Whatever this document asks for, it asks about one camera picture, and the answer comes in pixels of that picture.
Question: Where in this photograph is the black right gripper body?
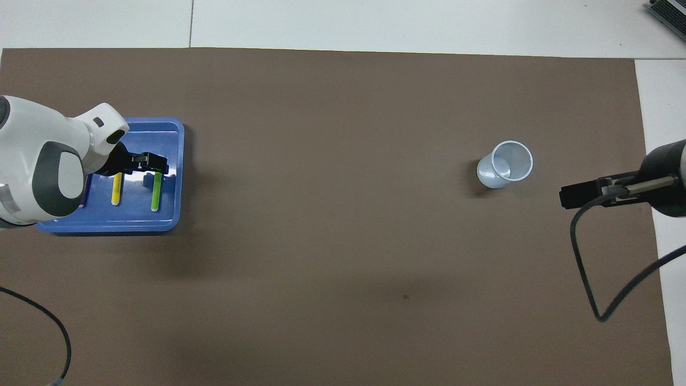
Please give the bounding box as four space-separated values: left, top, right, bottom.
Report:
601 138 686 218

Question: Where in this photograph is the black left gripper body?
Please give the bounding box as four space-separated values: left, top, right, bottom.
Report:
95 140 136 177

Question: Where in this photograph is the blue plastic tray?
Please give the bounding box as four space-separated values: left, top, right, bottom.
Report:
36 117 185 233

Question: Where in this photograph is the translucent plastic cup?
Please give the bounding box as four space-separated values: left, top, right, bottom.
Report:
476 140 534 189

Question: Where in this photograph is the grey ribbed device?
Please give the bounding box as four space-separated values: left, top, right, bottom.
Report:
646 0 686 41

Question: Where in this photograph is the brown table mat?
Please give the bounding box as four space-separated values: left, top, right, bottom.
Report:
0 47 675 386

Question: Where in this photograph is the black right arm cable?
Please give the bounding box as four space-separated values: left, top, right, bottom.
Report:
570 179 686 322

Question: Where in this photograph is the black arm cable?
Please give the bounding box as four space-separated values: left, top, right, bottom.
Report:
570 179 686 322
0 287 72 384

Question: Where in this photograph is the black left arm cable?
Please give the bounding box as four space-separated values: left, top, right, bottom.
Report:
0 287 72 384

